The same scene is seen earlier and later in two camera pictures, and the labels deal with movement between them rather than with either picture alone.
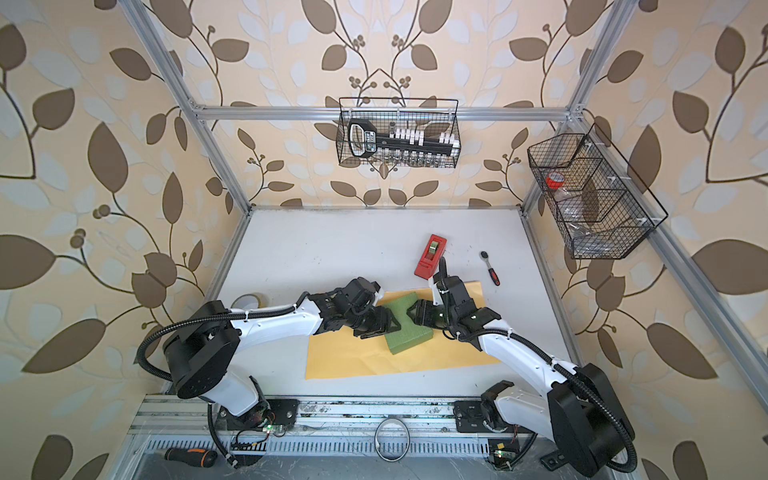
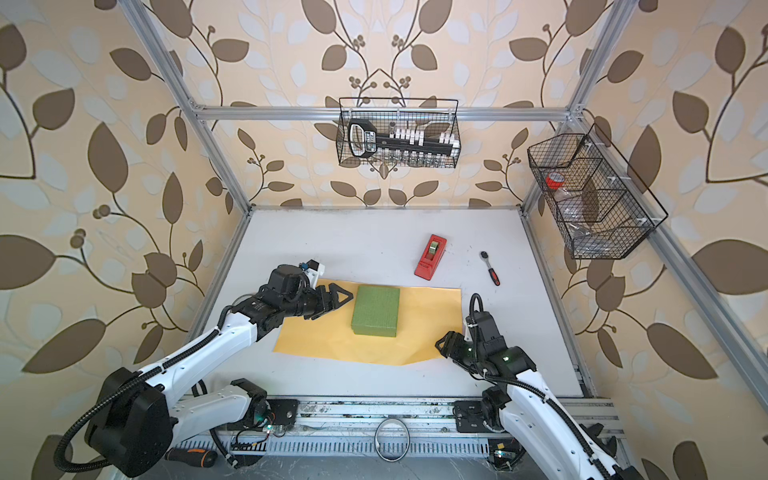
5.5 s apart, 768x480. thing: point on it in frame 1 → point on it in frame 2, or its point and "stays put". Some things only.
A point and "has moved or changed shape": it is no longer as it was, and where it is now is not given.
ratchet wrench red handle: [493, 273] stays put
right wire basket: [601, 204] stays put
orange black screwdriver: [194, 456] stays put
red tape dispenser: [429, 261] stays put
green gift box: [410, 333] has moved or changed shape
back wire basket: [399, 132] stays put
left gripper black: [385, 324] → [333, 299]
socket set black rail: [363, 140] stays put
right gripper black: [422, 312] → [451, 346]
